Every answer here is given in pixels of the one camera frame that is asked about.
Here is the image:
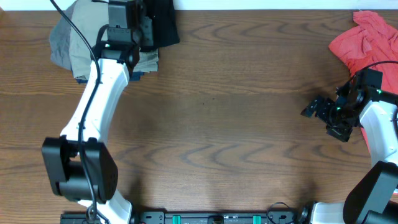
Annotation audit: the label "red t-shirt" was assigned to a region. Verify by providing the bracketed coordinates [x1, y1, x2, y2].
[329, 11, 397, 166]

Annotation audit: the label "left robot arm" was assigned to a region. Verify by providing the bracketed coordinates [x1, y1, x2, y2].
[42, 1, 146, 223]

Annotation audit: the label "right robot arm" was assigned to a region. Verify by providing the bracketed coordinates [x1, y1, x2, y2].
[298, 86, 397, 223]

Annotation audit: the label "black polo shirt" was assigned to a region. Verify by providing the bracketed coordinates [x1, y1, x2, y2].
[141, 0, 180, 52]

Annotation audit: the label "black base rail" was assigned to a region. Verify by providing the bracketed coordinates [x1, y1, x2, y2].
[60, 207, 312, 224]

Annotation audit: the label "folded grey garment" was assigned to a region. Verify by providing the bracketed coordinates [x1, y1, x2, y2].
[49, 16, 73, 70]

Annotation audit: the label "folded beige khaki pants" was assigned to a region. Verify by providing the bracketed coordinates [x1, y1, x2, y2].
[68, 0, 160, 81]

